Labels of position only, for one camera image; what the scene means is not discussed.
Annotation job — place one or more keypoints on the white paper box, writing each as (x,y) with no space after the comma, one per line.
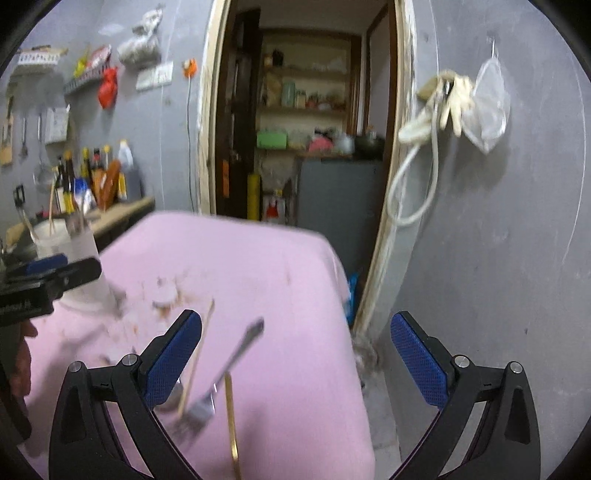
(57,123)

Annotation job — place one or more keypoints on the wooden knife holder board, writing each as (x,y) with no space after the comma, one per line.
(6,134)

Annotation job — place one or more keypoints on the wooden shelf unit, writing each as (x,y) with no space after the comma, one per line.
(304,110)

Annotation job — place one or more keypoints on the dark pump bottle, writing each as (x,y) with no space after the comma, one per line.
(61,184)

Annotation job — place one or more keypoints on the dark wooden door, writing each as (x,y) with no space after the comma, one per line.
(235,115)

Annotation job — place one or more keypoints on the orange wall hook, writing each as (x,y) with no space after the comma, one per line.
(190,67)

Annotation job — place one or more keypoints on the yellow roll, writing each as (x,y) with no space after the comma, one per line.
(253,196)

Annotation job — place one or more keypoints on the translucent mesh bag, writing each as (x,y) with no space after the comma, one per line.
(489,110)

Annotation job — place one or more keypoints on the blue plastic bag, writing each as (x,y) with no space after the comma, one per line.
(352,293)

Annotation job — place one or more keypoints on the red snack packet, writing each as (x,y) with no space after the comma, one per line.
(99,56)

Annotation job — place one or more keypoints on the plastic bag of dried goods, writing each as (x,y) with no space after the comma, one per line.
(138,44)

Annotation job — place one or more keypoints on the yellow snack packet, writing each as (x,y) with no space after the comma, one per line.
(82,64)

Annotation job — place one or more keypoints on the metal pot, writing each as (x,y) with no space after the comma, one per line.
(345,144)

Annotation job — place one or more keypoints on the white plastic basket shelf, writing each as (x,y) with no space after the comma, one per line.
(39,57)

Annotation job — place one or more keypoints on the grey wall rack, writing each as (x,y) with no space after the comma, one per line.
(85,81)

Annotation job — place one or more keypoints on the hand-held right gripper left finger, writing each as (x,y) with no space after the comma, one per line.
(171,360)

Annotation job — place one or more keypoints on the black cap sauce bottle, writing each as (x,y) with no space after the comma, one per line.
(97,164)

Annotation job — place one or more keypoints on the metal fork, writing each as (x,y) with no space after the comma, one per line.
(231,360)

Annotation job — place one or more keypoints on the wooden door frame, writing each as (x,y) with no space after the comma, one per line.
(207,138)

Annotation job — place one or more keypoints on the metal skimmer strainer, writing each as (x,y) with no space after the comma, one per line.
(42,170)

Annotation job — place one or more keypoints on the tall soy sauce bottle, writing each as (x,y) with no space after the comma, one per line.
(71,180)

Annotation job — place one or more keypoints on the black wall socket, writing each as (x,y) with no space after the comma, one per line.
(19,194)

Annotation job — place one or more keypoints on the pale green jar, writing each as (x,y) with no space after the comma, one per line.
(288,94)

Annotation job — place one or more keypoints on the yellow cap sauce bottle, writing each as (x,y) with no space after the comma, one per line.
(86,164)

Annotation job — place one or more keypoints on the white utensil basket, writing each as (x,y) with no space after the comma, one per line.
(78,249)

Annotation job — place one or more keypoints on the orange chili powder packet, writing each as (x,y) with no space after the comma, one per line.
(111,184)

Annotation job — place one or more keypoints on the small white dish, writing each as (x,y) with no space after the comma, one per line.
(165,293)

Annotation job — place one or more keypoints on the green box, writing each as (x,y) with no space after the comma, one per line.
(272,139)

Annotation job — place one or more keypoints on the red cloth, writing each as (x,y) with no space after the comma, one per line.
(322,144)

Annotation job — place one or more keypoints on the clear yellow cap bottle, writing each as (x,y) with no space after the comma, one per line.
(107,154)

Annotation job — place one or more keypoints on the metal peeler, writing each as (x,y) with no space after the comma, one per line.
(24,138)

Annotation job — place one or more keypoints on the cooking oil jug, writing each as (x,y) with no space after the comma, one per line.
(129,170)

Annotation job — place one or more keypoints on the pink table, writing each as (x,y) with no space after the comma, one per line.
(277,286)

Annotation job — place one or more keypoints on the red white sack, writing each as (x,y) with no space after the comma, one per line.
(274,207)

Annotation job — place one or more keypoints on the white wall socket panel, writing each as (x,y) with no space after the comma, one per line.
(154,76)

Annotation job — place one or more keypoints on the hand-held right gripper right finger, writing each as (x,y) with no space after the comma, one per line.
(418,360)

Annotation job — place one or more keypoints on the grey cabinet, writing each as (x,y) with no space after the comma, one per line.
(341,207)

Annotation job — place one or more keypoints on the dark metal bowl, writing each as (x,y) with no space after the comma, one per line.
(369,144)

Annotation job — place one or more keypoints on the white blue salt bag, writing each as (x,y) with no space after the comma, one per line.
(84,193)

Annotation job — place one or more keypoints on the beige kitchen counter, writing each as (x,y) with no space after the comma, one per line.
(124,212)

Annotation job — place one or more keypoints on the red plastic bag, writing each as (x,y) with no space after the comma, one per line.
(108,87)

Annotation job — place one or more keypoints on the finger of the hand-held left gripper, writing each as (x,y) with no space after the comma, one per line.
(76,274)
(44,265)

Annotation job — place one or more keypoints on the person's left hand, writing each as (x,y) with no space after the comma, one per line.
(21,355)

